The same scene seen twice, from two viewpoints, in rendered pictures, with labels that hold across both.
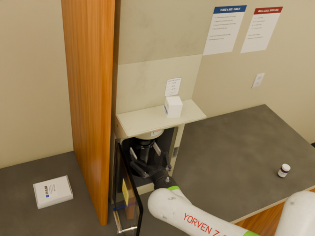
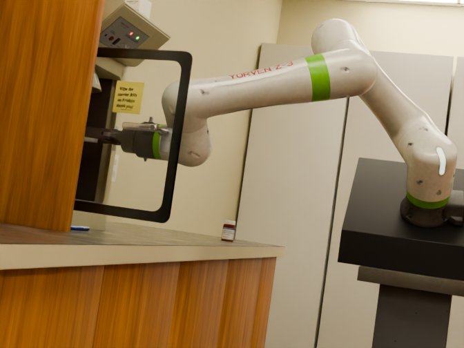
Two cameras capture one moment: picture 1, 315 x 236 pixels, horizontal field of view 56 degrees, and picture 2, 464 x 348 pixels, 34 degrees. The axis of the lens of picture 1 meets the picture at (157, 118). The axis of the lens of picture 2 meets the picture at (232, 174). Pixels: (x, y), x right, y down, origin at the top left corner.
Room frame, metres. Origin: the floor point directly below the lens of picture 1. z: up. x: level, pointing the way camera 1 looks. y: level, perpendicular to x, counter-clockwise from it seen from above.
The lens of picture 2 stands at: (-0.88, 1.04, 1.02)
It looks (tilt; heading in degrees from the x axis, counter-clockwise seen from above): 3 degrees up; 319
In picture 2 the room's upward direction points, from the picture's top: 8 degrees clockwise
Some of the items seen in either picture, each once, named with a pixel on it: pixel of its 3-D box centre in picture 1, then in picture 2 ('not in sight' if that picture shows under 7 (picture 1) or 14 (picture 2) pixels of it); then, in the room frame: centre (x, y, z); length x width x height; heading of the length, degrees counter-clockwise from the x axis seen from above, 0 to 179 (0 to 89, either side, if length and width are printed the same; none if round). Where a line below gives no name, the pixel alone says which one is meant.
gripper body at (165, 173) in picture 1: (158, 174); not in sight; (0.81, -0.04, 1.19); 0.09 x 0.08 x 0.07; 32
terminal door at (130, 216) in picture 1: (124, 204); (123, 131); (0.64, 0.07, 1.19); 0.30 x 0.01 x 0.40; 25
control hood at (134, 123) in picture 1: (160, 125); (127, 36); (0.83, -0.02, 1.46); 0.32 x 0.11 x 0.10; 122
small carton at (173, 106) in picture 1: (173, 106); (137, 10); (0.85, -0.05, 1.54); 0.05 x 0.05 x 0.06; 19
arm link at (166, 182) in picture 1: (166, 187); not in sight; (0.75, -0.08, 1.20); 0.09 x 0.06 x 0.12; 122
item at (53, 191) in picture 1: (53, 191); not in sight; (0.79, 0.43, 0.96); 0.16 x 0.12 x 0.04; 122
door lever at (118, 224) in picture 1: (122, 221); (144, 128); (0.56, 0.06, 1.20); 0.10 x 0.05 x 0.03; 25
